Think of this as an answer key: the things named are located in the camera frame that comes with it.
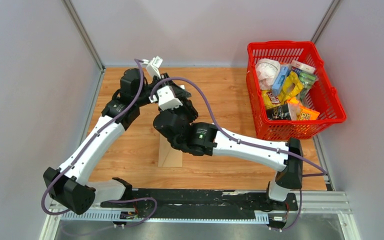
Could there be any red plastic basket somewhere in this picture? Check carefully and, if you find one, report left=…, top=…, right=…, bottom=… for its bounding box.
left=246, top=40, right=347, bottom=141

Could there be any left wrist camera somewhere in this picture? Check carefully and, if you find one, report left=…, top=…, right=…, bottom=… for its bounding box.
left=142, top=56, right=163, bottom=78

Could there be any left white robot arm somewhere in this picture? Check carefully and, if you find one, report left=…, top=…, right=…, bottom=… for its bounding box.
left=42, top=68, right=198, bottom=215

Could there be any aluminium frame rail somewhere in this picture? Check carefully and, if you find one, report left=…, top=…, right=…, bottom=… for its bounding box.
left=40, top=188, right=361, bottom=240

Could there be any blue box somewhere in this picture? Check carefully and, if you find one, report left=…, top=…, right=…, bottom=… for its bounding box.
left=271, top=64, right=291, bottom=97

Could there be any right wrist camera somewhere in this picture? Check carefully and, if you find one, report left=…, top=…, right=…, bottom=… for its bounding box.
left=149, top=85, right=183, bottom=111

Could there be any orange snack bag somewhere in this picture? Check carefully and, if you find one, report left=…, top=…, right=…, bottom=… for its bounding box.
left=286, top=97, right=320, bottom=121

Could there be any white crumpled bag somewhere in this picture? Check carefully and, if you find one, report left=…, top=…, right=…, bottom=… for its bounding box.
left=255, top=58, right=281, bottom=91

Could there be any brown paper envelope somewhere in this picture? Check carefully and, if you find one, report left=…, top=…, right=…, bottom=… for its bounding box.
left=158, top=134, right=183, bottom=168

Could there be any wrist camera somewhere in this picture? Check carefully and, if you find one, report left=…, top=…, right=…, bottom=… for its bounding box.
left=142, top=56, right=163, bottom=78
left=149, top=85, right=183, bottom=111

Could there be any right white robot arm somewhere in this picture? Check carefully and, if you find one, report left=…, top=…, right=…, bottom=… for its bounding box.
left=153, top=98, right=303, bottom=210

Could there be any black snack packet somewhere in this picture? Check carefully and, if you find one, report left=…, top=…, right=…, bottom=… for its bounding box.
left=265, top=103, right=292, bottom=121

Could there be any white red small box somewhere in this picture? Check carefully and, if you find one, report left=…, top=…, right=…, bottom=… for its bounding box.
left=290, top=60, right=316, bottom=74

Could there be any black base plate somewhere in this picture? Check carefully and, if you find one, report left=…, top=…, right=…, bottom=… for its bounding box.
left=100, top=188, right=299, bottom=220

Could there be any green packet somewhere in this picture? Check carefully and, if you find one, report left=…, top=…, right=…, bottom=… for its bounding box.
left=298, top=71, right=319, bottom=101

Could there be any yellow snack bag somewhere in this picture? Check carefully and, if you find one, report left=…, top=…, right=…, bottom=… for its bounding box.
left=277, top=71, right=304, bottom=104

